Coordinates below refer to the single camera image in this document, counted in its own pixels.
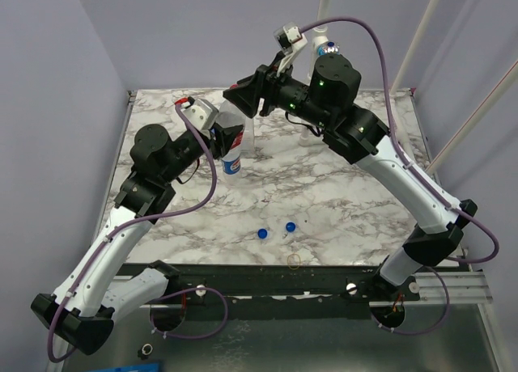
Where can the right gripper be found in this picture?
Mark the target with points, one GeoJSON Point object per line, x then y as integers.
{"type": "Point", "coordinates": [264, 90]}

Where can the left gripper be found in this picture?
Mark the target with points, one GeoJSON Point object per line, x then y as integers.
{"type": "Point", "coordinates": [225, 136]}

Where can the large clear juice bottle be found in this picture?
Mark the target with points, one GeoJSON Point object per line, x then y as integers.
{"type": "Point", "coordinates": [247, 147]}

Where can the red label bottle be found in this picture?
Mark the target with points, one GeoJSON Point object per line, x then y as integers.
{"type": "Point", "coordinates": [231, 116]}

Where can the blue bottle cap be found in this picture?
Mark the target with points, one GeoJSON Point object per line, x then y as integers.
{"type": "Point", "coordinates": [262, 233]}
{"type": "Point", "coordinates": [290, 227]}

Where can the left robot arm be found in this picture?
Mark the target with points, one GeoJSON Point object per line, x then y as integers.
{"type": "Point", "coordinates": [141, 202]}

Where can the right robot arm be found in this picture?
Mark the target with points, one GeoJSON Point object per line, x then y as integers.
{"type": "Point", "coordinates": [363, 140]}

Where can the blue faucet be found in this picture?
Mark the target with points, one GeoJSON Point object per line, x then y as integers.
{"type": "Point", "coordinates": [328, 47]}

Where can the rubber band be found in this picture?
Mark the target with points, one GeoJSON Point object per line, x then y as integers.
{"type": "Point", "coordinates": [294, 261]}

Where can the blue box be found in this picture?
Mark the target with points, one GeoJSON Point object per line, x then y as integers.
{"type": "Point", "coordinates": [147, 367]}

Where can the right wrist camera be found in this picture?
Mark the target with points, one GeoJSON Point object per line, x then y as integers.
{"type": "Point", "coordinates": [292, 42]}

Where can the white PVC pipe frame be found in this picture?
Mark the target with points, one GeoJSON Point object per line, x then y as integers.
{"type": "Point", "coordinates": [319, 37]}

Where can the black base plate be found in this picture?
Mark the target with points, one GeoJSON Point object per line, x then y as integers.
{"type": "Point", "coordinates": [266, 292]}

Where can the aluminium rail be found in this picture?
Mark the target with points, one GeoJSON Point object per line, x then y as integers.
{"type": "Point", "coordinates": [453, 293]}

